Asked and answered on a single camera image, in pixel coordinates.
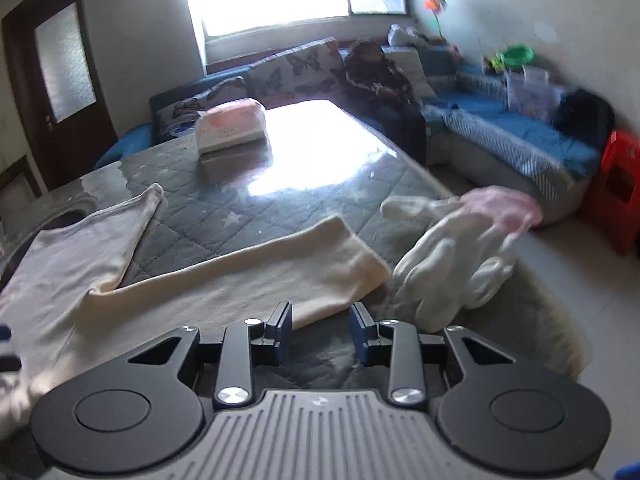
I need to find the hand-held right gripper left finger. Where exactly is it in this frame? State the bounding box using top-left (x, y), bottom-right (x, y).
top-left (127, 301), bottom-right (294, 409)

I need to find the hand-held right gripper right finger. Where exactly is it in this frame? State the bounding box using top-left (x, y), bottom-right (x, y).
top-left (349, 302), bottom-right (516, 406)

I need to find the cream long-sleeved garment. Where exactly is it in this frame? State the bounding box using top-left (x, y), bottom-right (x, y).
top-left (0, 183), bottom-right (393, 441)

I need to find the white garment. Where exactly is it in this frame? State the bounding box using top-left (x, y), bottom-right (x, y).
top-left (381, 195), bottom-right (519, 334)

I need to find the grey quilted star table cover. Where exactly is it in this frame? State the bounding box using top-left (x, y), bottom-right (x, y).
top-left (0, 100), bottom-right (591, 391)

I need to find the pink garment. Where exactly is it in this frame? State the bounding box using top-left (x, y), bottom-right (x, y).
top-left (459, 185), bottom-right (544, 237)

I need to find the pink and white tissue pack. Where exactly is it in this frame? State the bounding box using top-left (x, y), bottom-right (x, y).
top-left (192, 98), bottom-right (269, 157)

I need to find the striped grey sofa cover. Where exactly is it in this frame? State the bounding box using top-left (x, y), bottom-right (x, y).
top-left (442, 110), bottom-right (577, 202)

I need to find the long butterfly print cushion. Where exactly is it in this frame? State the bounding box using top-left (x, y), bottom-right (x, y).
top-left (154, 77), bottom-right (251, 144)

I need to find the brown patterned blanket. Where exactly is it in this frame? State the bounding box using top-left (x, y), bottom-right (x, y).
top-left (342, 40), bottom-right (427, 162)

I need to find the blue corner sofa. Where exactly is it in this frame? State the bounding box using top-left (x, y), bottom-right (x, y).
top-left (95, 35), bottom-right (604, 227)

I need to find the dark wooden glass-panel door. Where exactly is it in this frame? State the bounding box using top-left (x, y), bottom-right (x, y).
top-left (0, 0), bottom-right (119, 194)

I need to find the tall butterfly print cushion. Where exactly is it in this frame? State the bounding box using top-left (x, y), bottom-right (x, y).
top-left (247, 37), bottom-right (347, 107)

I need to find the red plastic stool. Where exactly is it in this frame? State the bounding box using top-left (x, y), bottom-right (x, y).
top-left (581, 130), bottom-right (640, 257)

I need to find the clear plastic storage box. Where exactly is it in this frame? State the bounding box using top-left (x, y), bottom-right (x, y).
top-left (504, 67), bottom-right (552, 117)

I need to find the white stuffed toy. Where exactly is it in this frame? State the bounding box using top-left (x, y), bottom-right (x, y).
top-left (387, 24), bottom-right (427, 49)

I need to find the black bag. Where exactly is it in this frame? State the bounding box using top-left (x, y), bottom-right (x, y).
top-left (554, 89), bottom-right (617, 149)

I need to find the green plastic bowl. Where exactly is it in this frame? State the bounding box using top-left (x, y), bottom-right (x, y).
top-left (501, 46), bottom-right (537, 68)

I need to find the colourful pinwheel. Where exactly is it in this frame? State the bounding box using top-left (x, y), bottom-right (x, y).
top-left (422, 0), bottom-right (449, 42)

